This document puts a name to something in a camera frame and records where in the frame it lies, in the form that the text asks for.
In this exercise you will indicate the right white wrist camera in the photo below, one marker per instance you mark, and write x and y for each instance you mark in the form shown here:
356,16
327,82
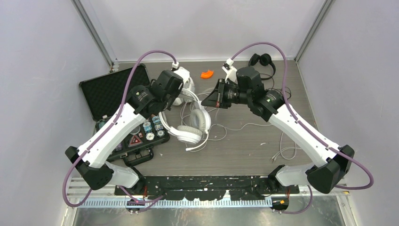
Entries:
230,71

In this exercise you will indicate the black poker chip case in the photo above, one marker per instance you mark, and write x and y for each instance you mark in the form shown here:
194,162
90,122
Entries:
103,96

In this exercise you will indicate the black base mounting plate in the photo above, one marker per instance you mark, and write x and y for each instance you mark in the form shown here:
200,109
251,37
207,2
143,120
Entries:
209,188

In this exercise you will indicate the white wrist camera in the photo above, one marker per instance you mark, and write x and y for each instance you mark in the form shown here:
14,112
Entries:
181,71
230,71

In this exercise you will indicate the orange curved plastic piece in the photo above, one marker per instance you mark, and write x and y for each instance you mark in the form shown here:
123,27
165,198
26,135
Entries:
207,75

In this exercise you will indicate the white round gaming headphones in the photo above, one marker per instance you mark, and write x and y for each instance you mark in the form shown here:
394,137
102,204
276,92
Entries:
197,132

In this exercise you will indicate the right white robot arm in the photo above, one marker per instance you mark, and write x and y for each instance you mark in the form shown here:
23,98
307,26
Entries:
329,160

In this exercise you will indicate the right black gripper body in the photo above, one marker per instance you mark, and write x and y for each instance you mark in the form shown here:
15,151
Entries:
227,94

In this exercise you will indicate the black small headphones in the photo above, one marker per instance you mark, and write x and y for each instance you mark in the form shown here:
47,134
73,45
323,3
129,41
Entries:
266,61

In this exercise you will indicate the white grey angular headphones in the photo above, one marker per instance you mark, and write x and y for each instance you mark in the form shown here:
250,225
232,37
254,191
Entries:
189,85

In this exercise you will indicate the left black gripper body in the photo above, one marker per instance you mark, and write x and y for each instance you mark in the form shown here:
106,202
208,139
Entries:
169,102

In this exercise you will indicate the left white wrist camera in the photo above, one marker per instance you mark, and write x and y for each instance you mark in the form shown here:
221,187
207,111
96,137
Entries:
181,71

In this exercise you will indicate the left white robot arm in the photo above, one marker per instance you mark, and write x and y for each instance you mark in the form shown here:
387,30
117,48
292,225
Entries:
138,104

